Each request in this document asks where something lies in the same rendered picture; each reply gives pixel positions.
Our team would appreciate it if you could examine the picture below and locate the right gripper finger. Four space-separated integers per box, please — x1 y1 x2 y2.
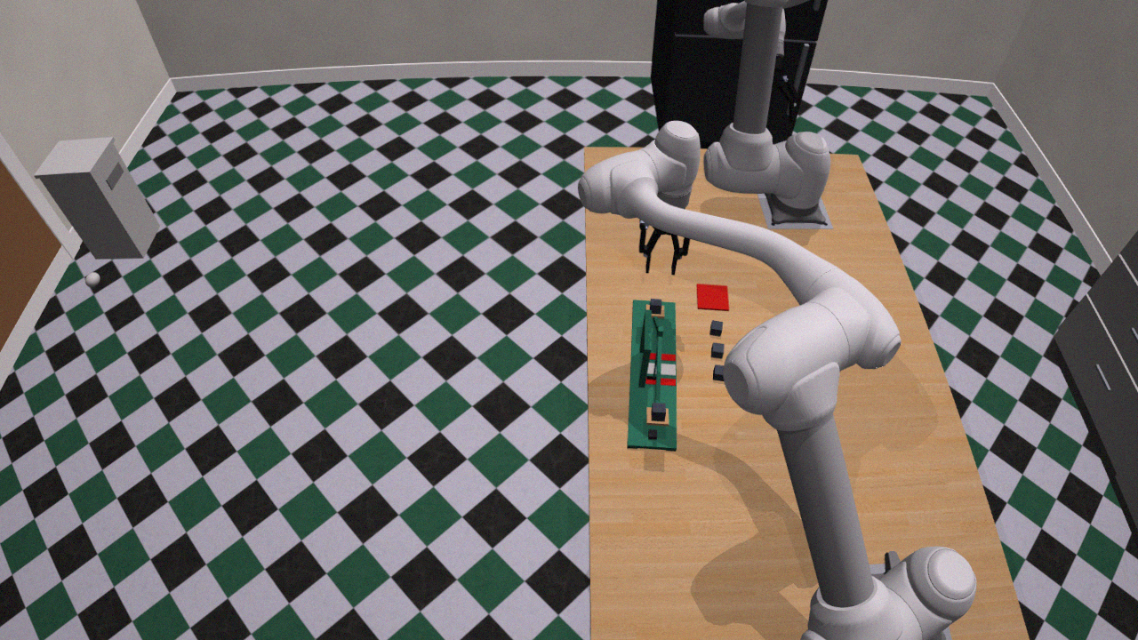
774 75 800 123

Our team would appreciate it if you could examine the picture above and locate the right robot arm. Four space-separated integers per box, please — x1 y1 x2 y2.
703 0 830 225

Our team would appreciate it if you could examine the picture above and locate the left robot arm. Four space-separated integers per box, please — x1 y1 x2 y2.
578 121 976 640

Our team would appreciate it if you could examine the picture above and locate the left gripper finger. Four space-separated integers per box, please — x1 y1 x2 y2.
640 220 663 274
671 233 690 274

